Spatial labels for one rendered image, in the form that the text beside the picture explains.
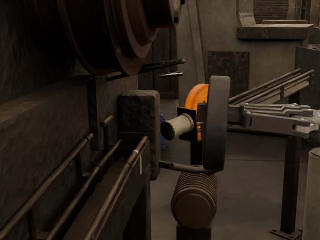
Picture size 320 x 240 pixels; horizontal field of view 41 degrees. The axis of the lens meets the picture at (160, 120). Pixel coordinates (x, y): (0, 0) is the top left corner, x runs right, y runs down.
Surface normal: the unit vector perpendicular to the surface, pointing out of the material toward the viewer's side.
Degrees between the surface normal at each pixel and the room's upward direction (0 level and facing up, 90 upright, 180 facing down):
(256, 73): 90
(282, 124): 89
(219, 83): 24
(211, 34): 90
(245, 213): 0
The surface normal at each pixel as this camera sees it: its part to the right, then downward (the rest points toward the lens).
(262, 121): -0.38, 0.22
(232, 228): -0.01, -0.97
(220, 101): -0.11, -0.40
